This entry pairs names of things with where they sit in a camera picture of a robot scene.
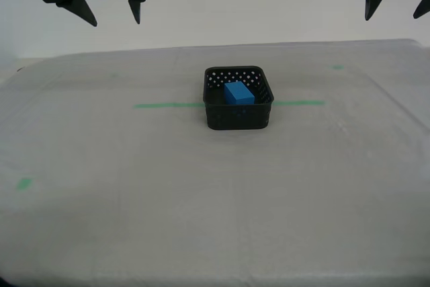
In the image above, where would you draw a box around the blue rectangular block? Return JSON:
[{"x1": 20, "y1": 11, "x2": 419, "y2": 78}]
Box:
[{"x1": 223, "y1": 81, "x2": 255, "y2": 106}]

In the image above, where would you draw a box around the grey translucent table cover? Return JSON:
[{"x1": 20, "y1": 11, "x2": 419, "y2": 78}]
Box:
[{"x1": 0, "y1": 38, "x2": 430, "y2": 287}]

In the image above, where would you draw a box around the black perforated plastic basket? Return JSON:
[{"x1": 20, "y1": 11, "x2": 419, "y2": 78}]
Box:
[{"x1": 204, "y1": 65, "x2": 275, "y2": 131}]

